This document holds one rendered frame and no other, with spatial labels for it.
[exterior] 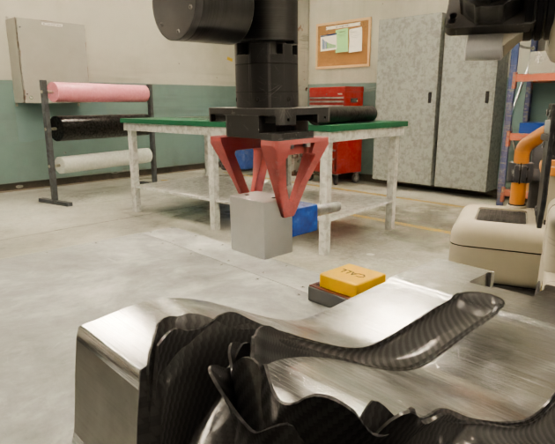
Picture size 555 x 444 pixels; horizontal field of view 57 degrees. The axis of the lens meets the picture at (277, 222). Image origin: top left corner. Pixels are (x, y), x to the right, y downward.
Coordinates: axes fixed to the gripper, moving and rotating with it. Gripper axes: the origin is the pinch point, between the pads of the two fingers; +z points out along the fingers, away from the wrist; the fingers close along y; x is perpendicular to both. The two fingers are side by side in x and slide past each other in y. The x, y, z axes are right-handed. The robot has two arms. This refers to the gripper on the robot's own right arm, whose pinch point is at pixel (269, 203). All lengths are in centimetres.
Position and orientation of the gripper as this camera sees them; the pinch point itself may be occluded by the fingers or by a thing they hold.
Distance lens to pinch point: 49.1
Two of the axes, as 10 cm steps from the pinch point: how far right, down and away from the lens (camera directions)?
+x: 7.3, -1.8, 6.6
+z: 0.1, 9.7, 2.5
